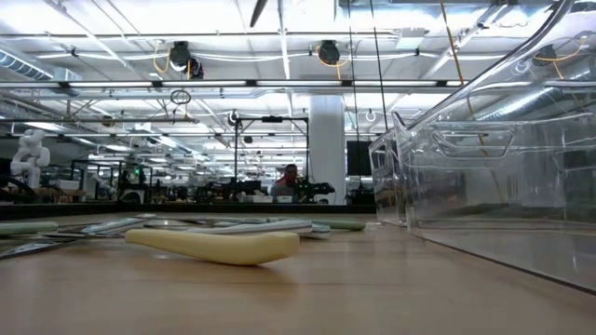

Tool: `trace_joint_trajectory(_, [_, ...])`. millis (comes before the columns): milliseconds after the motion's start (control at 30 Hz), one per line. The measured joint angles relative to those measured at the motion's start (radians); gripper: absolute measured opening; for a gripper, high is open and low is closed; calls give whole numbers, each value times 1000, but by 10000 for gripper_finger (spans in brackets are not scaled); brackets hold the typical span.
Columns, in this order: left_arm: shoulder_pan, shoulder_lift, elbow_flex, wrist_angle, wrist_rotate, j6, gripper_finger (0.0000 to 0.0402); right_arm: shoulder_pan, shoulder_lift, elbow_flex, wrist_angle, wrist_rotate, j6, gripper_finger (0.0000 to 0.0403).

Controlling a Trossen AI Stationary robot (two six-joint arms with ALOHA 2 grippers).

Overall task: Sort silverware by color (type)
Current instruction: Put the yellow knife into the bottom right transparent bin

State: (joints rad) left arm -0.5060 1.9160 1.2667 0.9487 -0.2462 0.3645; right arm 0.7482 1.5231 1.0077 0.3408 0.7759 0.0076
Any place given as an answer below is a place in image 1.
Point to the black background robot arm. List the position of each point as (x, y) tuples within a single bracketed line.
[(316, 188)]

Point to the person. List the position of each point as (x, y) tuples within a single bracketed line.
[(288, 177)]

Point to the white building column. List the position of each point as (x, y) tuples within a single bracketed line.
[(326, 139)]

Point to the black monitor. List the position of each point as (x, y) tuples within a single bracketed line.
[(358, 158)]

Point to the clear plastic bin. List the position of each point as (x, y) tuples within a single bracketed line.
[(386, 186), (512, 186), (577, 186)]

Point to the long ceiling light bar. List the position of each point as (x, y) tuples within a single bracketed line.
[(205, 84)]

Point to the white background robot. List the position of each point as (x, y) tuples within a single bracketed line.
[(30, 158)]

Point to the black metal table frame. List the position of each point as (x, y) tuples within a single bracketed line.
[(186, 209)]

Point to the black background workstation frame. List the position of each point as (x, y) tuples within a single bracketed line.
[(125, 183)]

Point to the silver ventilation duct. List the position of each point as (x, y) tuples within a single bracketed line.
[(28, 67)]

